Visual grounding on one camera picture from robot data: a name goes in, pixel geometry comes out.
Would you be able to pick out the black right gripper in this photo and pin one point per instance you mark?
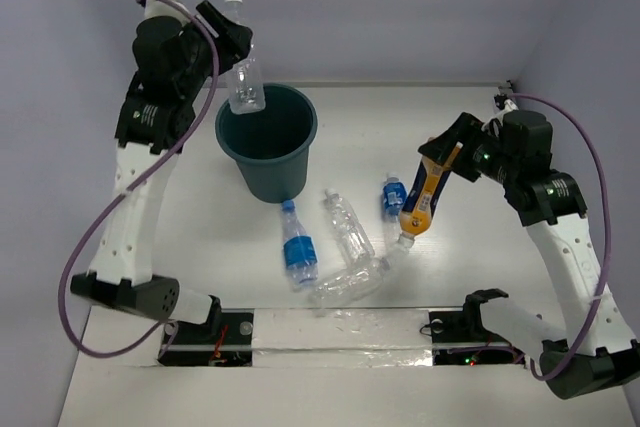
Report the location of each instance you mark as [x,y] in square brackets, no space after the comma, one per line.
[439,148]

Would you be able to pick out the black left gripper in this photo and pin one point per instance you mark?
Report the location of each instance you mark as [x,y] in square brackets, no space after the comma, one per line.
[220,25]

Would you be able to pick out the orange yellow label bottle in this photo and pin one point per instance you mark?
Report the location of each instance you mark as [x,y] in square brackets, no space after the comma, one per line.
[418,211]

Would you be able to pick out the blue label white cap bottle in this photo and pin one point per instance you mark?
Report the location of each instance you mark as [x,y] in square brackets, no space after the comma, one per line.
[393,198]

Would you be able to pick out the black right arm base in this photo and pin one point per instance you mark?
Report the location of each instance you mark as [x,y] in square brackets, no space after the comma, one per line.
[454,343]

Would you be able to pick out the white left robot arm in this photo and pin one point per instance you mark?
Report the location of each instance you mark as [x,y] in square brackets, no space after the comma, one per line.
[149,139]

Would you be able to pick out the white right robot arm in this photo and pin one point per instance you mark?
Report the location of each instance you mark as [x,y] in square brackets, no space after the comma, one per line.
[595,349]

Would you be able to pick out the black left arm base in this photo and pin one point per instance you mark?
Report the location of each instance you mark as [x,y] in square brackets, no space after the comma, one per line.
[194,346]

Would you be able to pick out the dark green ribbed bin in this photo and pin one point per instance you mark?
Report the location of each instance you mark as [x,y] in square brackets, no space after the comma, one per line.
[271,147]

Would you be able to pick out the clear crushed bottle white cap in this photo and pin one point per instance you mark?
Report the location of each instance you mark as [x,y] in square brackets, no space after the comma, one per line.
[348,231]

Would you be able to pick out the clear bottle lying sideways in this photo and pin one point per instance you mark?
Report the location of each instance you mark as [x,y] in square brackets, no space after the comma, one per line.
[350,285]

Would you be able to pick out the silver foil tape strip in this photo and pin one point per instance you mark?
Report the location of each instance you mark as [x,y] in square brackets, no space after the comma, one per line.
[342,338]

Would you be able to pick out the aluminium rail on table edge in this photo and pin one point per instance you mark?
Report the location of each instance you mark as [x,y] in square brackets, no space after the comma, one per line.
[505,91]

